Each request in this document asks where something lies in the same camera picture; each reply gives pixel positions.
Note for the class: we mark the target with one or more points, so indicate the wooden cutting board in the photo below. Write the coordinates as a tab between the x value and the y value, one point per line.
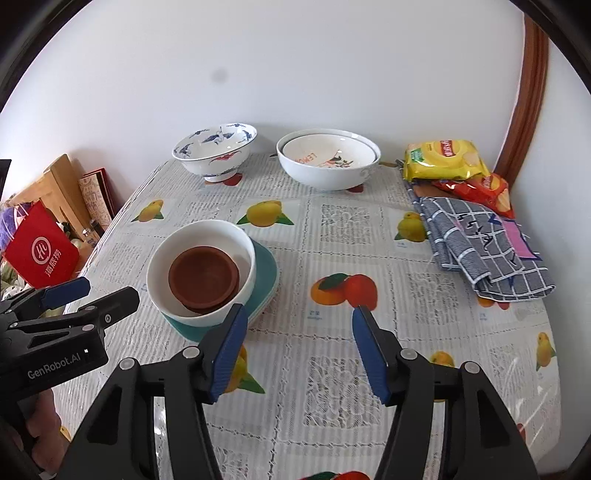
62	180

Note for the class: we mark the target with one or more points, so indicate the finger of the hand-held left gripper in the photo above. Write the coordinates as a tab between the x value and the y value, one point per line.
64	290
106	307

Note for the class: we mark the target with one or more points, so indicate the mint green plate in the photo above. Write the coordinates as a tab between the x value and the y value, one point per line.
265	272

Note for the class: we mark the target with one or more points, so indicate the pink paper sheet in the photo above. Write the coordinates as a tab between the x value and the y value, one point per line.
517	240

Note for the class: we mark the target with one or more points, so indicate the person's left hand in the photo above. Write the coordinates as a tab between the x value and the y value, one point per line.
42	415

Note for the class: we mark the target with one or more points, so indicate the purple bag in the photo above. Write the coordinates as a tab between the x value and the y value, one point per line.
9	226

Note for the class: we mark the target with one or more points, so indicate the blue crane pattern bowl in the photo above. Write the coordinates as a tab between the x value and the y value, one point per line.
217	164

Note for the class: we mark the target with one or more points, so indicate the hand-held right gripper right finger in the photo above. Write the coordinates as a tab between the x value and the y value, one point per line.
369	355

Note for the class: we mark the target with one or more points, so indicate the large white bowl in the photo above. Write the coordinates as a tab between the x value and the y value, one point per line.
323	177

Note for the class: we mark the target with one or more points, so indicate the brown bowl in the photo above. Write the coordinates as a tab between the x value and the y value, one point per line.
203	277
217	309

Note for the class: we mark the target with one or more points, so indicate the patterned box with red edge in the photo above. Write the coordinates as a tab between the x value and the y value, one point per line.
94	198

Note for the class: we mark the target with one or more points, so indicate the grey checked cloth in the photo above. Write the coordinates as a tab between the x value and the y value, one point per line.
475	249

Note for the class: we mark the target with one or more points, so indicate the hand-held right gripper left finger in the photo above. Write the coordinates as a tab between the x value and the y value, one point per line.
231	350

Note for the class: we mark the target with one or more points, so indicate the fruit print lace tablecloth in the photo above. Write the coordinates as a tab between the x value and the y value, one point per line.
323	240

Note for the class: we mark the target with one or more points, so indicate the cream bowl with orange print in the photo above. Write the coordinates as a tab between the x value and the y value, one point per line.
304	150

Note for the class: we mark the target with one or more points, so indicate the yellow snack bag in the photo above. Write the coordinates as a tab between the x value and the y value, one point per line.
443	161

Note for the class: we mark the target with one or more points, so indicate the blue plate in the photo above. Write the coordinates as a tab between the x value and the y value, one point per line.
194	328

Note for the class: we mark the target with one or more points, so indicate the red paper bag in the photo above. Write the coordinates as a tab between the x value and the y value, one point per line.
41	254

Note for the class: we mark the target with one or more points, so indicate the red snack bag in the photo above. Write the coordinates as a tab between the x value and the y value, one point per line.
489	189

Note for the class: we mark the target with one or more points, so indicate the brown wooden door frame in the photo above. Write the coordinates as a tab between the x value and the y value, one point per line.
531	92

